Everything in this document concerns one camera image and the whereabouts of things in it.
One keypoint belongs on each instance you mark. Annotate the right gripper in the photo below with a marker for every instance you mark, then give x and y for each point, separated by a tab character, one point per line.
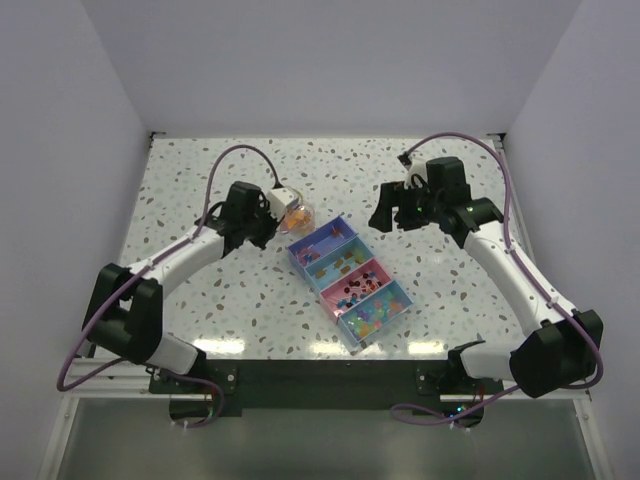
394	195

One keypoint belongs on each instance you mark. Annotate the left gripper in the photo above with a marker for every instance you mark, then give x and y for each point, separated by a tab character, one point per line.
273	224

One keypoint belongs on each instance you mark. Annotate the clear plastic jar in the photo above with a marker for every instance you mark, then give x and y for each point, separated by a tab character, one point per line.
302	220

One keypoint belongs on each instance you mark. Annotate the purple candy box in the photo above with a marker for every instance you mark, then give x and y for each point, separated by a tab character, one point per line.
319	243

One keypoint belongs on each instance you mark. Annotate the pink candy box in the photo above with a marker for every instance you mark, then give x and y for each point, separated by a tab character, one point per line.
355	286

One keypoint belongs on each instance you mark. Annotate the light blue candy box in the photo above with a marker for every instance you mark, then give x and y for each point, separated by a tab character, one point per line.
366	319

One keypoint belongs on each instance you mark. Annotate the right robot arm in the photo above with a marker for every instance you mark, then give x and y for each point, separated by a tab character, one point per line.
561	346

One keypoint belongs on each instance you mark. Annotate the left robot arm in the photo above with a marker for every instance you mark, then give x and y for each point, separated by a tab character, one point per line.
125	314

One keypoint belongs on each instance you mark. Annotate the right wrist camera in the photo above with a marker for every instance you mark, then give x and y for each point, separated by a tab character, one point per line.
416	171

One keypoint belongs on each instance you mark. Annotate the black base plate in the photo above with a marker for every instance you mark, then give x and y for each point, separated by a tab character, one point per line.
317	385

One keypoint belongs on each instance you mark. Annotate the aluminium frame rail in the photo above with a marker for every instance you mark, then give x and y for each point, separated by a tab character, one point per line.
109	427

